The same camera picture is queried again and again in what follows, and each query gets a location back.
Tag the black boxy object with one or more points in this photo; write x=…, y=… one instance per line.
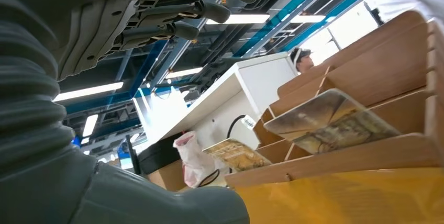
x=158, y=154

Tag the black device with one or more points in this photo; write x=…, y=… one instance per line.
x=192, y=92

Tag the picture print room key card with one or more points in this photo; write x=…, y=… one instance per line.
x=239, y=154
x=329, y=122

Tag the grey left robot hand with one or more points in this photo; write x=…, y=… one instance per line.
x=104, y=7

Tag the white plastic bag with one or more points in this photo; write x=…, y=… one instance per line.
x=194, y=160

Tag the ceiling light strip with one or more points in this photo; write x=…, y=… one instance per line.
x=184, y=73
x=242, y=19
x=90, y=125
x=307, y=18
x=88, y=91

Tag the brown cardboard box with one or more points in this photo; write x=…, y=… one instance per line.
x=170, y=177

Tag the white cabinet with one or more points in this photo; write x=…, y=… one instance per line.
x=222, y=104

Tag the background person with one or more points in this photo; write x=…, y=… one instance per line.
x=302, y=61

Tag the cardboard divider box yellow base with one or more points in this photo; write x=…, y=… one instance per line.
x=347, y=191

